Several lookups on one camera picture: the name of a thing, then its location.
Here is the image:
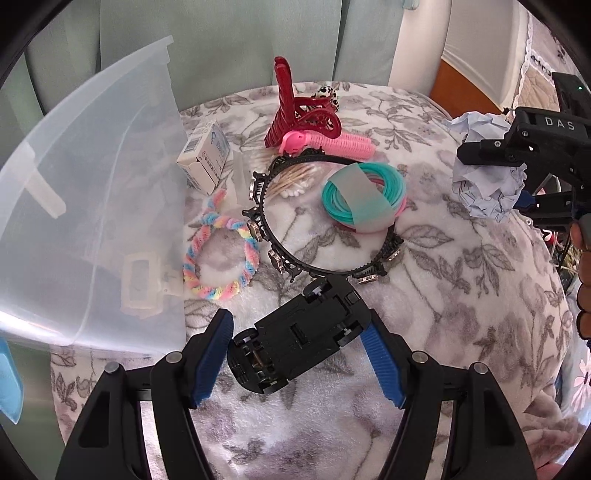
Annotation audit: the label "teal pink rubber band bundle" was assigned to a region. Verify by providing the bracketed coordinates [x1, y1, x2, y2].
[322, 161, 408, 234]

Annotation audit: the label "quilted lace-trimmed cloth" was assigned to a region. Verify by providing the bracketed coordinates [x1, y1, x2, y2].
[512, 9, 583, 112]

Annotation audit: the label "rainbow twisted hair tie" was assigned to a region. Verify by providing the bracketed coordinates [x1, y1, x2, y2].
[183, 188, 260, 302]

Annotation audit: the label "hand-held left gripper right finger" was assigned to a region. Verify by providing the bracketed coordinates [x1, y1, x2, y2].
[358, 310, 539, 480]

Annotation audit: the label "person's right hand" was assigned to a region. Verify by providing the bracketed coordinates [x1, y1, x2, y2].
[571, 217, 591, 340]

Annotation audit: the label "clear plastic container blue latches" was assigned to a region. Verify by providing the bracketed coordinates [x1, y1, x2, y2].
[0, 37, 190, 423]

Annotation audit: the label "pale paper ball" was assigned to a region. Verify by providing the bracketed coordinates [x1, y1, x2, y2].
[443, 112, 528, 223]

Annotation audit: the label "wooden bed frame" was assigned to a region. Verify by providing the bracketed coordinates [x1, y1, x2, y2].
[429, 58, 504, 116]

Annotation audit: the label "pink hair roller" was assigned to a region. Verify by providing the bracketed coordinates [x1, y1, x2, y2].
[278, 130, 376, 161]

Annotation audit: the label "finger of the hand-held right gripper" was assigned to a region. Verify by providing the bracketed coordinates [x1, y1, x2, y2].
[457, 129, 532, 166]
[517, 194, 578, 227]

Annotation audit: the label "red hair claw clip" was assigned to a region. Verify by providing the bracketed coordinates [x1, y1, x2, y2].
[263, 56, 342, 148]

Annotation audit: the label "black toy car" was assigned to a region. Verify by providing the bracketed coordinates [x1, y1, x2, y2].
[227, 275, 372, 394]

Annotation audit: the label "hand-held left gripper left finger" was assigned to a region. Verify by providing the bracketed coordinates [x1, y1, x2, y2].
[55, 308, 235, 480]

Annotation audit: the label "white rounded panel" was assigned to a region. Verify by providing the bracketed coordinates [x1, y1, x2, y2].
[443, 0, 527, 106]

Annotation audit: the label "small white cardboard box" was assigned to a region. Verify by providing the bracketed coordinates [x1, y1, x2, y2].
[177, 119, 232, 195]

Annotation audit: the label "black jewelled headband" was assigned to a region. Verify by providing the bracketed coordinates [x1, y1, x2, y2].
[242, 148, 406, 286]

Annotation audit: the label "pale green curtain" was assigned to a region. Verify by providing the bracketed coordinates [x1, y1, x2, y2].
[25, 0, 407, 114]

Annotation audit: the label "grey floral fleece blanket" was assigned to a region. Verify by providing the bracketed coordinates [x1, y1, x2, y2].
[48, 82, 591, 480]

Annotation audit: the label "black white spotted scrunchie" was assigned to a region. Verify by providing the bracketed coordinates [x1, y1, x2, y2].
[310, 84, 340, 112]

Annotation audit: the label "bag of cotton swabs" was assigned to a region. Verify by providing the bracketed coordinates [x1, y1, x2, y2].
[231, 148, 328, 204]

